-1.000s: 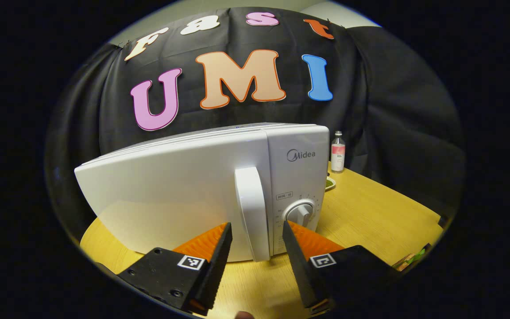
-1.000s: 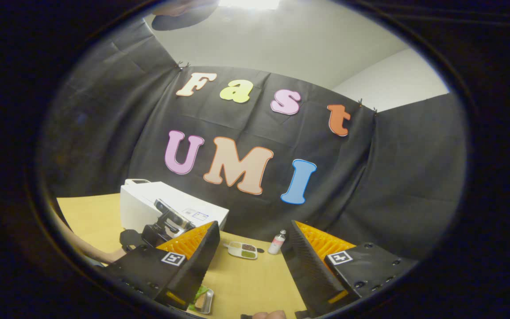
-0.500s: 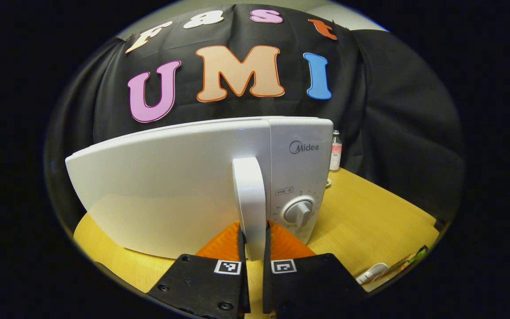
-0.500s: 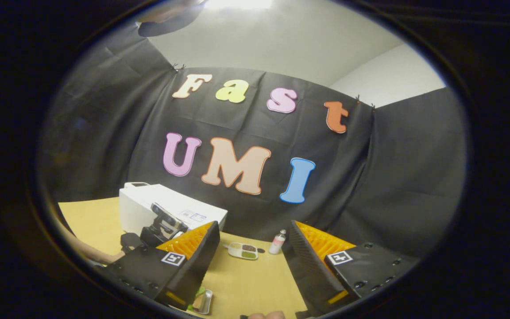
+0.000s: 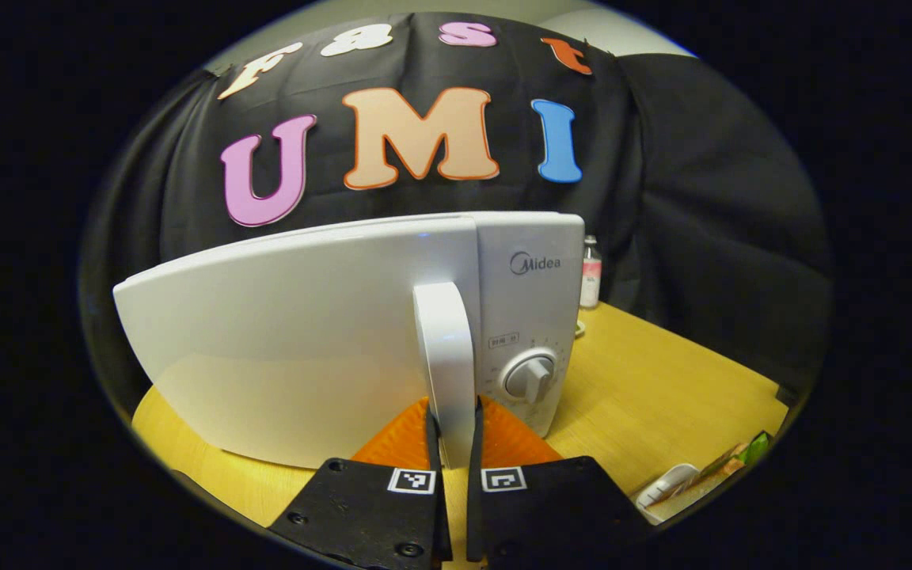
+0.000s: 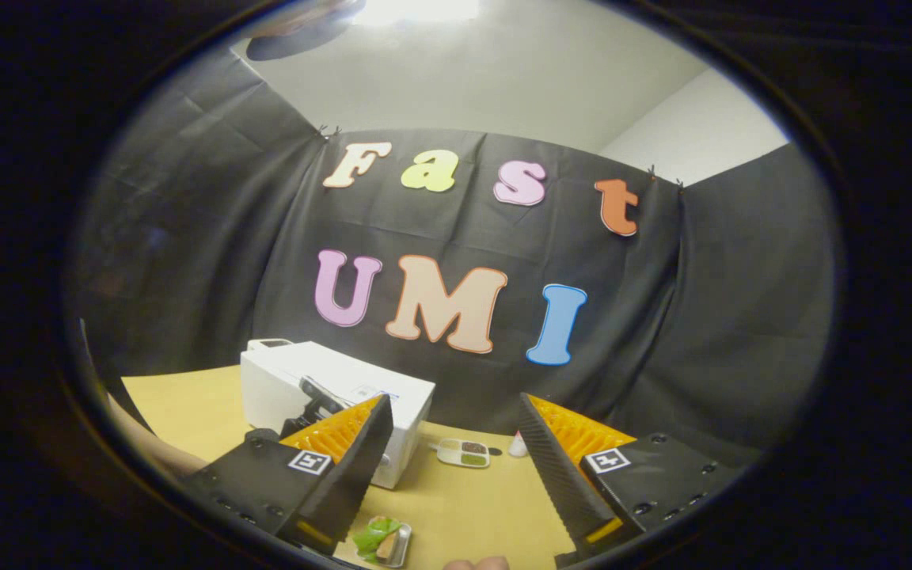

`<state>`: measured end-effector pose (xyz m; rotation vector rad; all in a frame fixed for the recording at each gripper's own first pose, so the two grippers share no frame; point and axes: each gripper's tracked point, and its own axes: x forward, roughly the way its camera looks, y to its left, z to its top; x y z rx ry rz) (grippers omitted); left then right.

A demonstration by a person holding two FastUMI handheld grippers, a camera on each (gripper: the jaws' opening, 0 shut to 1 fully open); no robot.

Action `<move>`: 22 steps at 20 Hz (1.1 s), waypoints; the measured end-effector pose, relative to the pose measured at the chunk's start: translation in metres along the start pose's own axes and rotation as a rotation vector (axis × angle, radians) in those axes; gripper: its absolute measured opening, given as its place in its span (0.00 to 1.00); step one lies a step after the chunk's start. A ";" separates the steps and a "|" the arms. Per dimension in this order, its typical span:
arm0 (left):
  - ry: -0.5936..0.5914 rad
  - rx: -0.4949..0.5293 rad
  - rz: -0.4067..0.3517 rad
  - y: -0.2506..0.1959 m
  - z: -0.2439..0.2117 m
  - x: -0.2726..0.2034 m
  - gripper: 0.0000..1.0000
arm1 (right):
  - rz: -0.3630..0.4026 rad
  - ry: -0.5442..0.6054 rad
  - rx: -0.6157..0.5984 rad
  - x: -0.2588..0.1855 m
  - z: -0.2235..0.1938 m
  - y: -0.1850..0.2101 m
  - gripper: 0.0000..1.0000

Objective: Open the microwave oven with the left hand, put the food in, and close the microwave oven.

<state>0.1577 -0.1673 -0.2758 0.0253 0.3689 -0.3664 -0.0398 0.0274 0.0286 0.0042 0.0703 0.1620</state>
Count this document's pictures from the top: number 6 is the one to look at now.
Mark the lettuce sandwich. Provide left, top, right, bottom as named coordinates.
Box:
left=351, top=516, right=403, bottom=563

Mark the compartment dish with spices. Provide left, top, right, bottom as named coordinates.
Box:
left=435, top=438, right=492, bottom=469

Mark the black backdrop cloth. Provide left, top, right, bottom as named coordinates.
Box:
left=68, top=44, right=841, bottom=476

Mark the ceiling light panel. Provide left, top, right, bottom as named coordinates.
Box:
left=357, top=0, right=482, bottom=26

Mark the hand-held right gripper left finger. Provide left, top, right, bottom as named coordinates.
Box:
left=183, top=393, right=396, bottom=557

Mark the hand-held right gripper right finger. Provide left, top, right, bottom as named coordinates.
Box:
left=518, top=392, right=742, bottom=567

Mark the white microwave oven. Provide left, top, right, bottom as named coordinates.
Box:
left=240, top=340, right=436, bottom=490

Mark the small metal tray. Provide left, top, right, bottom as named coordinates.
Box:
left=374, top=521, right=414, bottom=568

